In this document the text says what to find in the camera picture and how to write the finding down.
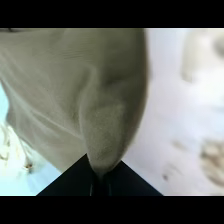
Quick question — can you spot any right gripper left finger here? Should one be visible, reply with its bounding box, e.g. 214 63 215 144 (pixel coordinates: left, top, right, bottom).
36 153 101 197

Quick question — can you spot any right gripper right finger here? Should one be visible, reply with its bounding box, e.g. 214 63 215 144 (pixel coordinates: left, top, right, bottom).
99 160 163 197

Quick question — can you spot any beige garment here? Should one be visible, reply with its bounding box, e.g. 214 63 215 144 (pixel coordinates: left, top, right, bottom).
0 28 150 177

